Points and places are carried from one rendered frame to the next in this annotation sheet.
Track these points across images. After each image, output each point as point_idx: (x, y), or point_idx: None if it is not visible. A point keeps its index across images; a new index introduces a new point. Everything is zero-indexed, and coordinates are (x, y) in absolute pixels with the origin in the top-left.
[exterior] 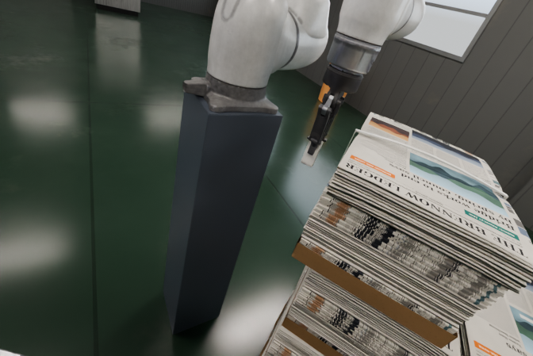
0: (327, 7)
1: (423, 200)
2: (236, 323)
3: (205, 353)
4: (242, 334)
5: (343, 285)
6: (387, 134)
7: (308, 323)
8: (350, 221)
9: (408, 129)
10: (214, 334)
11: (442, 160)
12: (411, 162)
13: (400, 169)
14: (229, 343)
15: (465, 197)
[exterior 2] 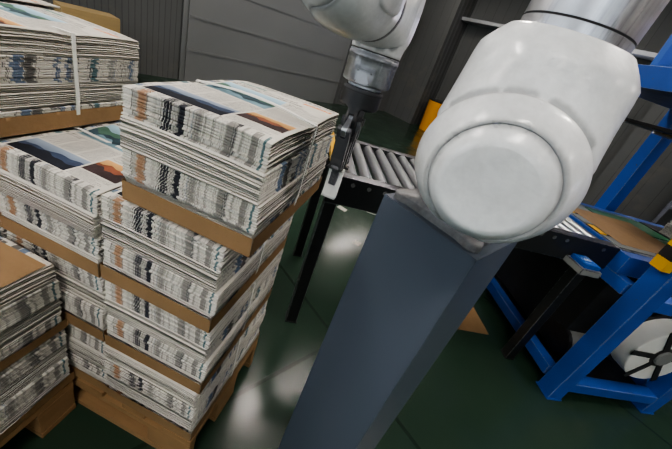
0: (474, 49)
1: (291, 97)
2: (251, 447)
3: (284, 404)
4: (243, 431)
5: None
6: (277, 119)
7: None
8: None
9: (231, 116)
10: (278, 425)
11: (246, 92)
12: (274, 106)
13: (294, 104)
14: (259, 418)
15: (252, 90)
